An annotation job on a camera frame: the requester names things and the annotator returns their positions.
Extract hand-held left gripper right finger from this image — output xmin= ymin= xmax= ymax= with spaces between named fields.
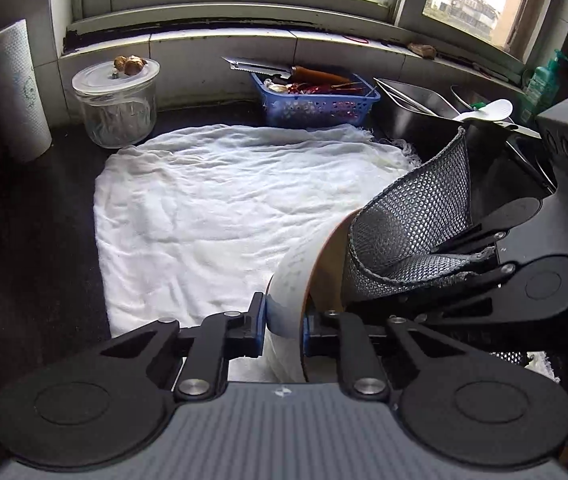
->
xmin=302 ymin=310 xmax=446 ymax=402

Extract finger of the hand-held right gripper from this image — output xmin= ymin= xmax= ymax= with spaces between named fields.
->
xmin=434 ymin=220 xmax=513 ymax=262
xmin=346 ymin=260 xmax=521 ymax=332

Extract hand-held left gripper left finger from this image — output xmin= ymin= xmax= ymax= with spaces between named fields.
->
xmin=100 ymin=292 xmax=268 ymax=402

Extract white bowl with brown interior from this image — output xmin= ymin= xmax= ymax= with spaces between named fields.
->
xmin=264 ymin=210 xmax=362 ymax=385

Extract grey mesh dish cloth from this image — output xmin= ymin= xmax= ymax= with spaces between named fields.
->
xmin=340 ymin=126 xmax=496 ymax=306

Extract green soap pump bottle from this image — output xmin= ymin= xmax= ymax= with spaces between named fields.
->
xmin=520 ymin=49 xmax=568 ymax=126

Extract white plastic spoon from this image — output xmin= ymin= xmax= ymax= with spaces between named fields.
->
xmin=452 ymin=98 xmax=515 ymax=124

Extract white cotton cloth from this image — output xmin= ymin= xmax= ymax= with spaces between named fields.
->
xmin=92 ymin=123 xmax=561 ymax=386

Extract stainless steel tray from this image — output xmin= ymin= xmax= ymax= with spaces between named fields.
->
xmin=373 ymin=77 xmax=466 ymax=147

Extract blue plastic basket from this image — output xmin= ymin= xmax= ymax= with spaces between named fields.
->
xmin=249 ymin=72 xmax=381 ymax=130

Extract red dried chilies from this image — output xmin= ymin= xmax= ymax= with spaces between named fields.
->
xmin=284 ymin=79 xmax=371 ymax=97

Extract glass jar with lid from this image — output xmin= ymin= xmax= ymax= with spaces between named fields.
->
xmin=72 ymin=57 xmax=161 ymax=150

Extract white paper towel roll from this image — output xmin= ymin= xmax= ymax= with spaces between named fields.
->
xmin=0 ymin=19 xmax=54 ymax=164

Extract serrated knife with brown handle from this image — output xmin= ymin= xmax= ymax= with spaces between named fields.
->
xmin=222 ymin=56 xmax=353 ymax=86

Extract white window frame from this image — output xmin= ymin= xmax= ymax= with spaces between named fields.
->
xmin=48 ymin=0 xmax=560 ymax=77

